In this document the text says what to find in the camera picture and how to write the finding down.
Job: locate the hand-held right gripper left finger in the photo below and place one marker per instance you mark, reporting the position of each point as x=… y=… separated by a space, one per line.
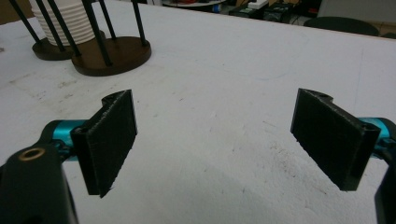
x=106 y=146

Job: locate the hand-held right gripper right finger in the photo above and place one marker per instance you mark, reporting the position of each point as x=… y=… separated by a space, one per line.
x=330 y=140

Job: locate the brown cup holder black rods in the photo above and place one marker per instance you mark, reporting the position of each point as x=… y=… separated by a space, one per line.
x=123 y=53

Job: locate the stack of white paper cups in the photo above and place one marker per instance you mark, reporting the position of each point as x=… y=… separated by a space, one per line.
x=77 y=23

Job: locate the black round stool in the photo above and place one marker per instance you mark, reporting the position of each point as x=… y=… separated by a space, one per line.
x=342 y=25

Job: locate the black computer tower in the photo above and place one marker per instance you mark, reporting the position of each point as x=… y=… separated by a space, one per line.
x=244 y=12
x=280 y=12

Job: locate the small white box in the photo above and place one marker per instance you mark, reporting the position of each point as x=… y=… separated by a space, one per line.
x=257 y=3

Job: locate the light wooden table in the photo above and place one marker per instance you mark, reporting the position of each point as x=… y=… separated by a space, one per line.
x=12 y=12

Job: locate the small blue container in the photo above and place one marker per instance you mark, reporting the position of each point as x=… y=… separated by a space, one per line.
x=218 y=8

